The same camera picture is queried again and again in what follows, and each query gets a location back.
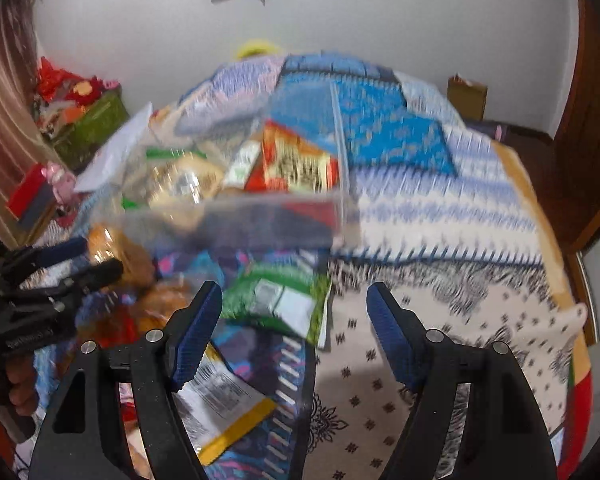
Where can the dark snack packet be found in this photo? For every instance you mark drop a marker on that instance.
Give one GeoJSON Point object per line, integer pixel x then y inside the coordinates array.
{"type": "Point", "coordinates": [280, 225]}

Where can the striped brown curtain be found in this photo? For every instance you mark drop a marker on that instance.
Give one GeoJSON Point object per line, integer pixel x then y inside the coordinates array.
{"type": "Point", "coordinates": [5, 100]}

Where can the clear bun packet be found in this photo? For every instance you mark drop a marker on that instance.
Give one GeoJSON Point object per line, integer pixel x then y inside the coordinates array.
{"type": "Point", "coordinates": [180, 182]}

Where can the red and grey box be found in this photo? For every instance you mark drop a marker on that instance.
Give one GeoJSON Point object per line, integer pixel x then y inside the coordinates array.
{"type": "Point", "coordinates": [30, 200]}

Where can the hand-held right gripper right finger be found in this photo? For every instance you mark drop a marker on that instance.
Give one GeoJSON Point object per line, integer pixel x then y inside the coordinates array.
{"type": "Point", "coordinates": [389, 340]}

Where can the person's left hand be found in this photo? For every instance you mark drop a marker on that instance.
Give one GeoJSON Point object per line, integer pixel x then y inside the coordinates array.
{"type": "Point", "coordinates": [22, 385]}

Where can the yellow plastic item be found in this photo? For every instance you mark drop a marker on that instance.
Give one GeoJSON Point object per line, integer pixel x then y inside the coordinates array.
{"type": "Point", "coordinates": [255, 49]}

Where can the wooden door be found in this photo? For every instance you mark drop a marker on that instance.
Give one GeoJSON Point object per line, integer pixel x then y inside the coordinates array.
{"type": "Point", "coordinates": [590, 135]}

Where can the clear plastic storage box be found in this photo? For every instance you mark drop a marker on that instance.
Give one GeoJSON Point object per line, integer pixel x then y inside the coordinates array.
{"type": "Point", "coordinates": [347, 210]}

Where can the pink soft toy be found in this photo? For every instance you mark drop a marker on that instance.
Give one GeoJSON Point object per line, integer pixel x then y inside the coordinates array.
{"type": "Point", "coordinates": [61, 182]}

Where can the green box with red items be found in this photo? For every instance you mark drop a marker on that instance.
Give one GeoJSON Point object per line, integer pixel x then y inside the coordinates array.
{"type": "Point", "coordinates": [62, 85]}

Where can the green and white snack packet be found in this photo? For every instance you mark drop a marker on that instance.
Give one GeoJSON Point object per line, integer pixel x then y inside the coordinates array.
{"type": "Point", "coordinates": [242, 162]}

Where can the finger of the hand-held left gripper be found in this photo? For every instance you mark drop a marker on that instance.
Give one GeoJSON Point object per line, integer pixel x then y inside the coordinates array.
{"type": "Point", "coordinates": [102, 272]}
{"type": "Point", "coordinates": [62, 252]}

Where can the brown cardboard box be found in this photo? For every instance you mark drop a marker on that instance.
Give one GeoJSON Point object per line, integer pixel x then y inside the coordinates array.
{"type": "Point", "coordinates": [467, 99]}

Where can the orange bread packet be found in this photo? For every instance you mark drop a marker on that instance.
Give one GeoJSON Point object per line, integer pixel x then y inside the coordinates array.
{"type": "Point", "coordinates": [165, 302]}
{"type": "Point", "coordinates": [111, 239]}

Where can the red snack bag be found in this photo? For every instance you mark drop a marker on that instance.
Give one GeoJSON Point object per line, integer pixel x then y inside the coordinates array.
{"type": "Point", "coordinates": [111, 327]}

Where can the red snack packet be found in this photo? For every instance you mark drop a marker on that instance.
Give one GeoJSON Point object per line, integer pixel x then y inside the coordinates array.
{"type": "Point", "coordinates": [292, 160]}

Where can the purple printed cloth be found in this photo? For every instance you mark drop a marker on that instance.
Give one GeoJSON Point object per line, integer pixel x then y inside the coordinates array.
{"type": "Point", "coordinates": [275, 385]}

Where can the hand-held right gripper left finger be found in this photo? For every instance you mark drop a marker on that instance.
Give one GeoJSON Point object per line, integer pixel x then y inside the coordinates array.
{"type": "Point", "coordinates": [199, 337]}

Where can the blue and white printed blanket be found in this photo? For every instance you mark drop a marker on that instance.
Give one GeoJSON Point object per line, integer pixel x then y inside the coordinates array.
{"type": "Point", "coordinates": [455, 260]}

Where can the green patterned box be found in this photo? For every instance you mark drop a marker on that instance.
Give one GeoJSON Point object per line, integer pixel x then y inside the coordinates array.
{"type": "Point", "coordinates": [92, 122]}

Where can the yellow and white snack packet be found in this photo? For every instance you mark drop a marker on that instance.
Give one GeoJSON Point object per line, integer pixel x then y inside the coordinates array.
{"type": "Point", "coordinates": [222, 402]}

